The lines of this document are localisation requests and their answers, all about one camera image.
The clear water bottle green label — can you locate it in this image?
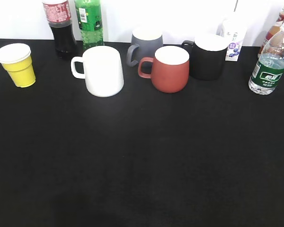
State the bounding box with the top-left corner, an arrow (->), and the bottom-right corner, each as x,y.
248,21 -> 284,95

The yellow paper cup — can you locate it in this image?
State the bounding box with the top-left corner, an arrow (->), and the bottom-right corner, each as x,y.
0,43 -> 36,88

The red ceramic mug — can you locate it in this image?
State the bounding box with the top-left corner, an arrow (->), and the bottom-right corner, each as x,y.
138,45 -> 189,93

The white ceramic mug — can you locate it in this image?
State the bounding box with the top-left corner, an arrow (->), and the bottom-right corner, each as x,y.
71,46 -> 124,97

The grey ceramic mug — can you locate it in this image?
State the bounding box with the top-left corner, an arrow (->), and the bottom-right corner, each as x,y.
126,26 -> 163,67

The black ceramic mug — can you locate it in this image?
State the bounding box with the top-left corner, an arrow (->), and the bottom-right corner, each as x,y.
181,33 -> 229,81

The green soda bottle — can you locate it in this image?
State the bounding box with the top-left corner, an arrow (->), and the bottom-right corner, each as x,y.
74,0 -> 104,50

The white milk carton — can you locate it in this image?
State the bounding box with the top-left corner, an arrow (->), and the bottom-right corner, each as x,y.
218,16 -> 247,61

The cola bottle red label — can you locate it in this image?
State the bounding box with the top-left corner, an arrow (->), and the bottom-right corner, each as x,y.
42,0 -> 77,60

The red tea bottle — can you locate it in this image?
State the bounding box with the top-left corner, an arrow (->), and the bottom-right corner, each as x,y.
257,6 -> 284,58

